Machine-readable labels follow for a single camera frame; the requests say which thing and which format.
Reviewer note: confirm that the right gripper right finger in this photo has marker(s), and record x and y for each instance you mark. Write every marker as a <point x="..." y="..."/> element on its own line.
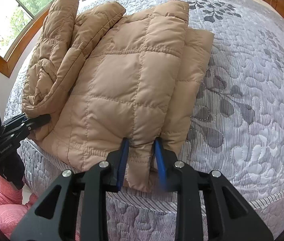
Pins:
<point x="207" y="196"/>

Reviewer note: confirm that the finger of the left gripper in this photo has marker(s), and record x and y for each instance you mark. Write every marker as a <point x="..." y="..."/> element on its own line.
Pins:
<point x="33" y="123"/>

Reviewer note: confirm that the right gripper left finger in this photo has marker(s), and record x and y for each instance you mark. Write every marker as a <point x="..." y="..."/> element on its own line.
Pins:
<point x="74" y="205"/>

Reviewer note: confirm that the tan quilted puffer jacket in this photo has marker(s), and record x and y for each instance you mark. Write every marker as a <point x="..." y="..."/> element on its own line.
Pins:
<point x="103" y="75"/>

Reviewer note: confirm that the pink quilted garment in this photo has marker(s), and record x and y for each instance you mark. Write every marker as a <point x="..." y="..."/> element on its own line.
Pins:
<point x="12" y="210"/>

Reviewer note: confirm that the grey floral quilted bedspread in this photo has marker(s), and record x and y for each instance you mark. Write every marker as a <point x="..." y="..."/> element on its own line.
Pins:
<point x="237" y="125"/>

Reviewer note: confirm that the wooden side window frame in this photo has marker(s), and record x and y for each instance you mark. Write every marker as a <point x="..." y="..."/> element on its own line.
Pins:
<point x="14" y="25"/>

